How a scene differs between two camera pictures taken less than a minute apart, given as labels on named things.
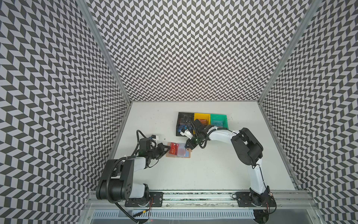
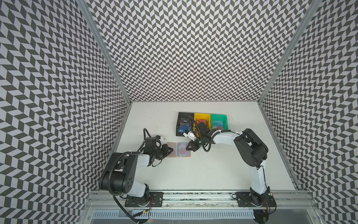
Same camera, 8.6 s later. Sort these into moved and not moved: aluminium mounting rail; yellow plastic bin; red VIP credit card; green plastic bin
Moved: red VIP credit card
Not moved: aluminium mounting rail; yellow plastic bin; green plastic bin
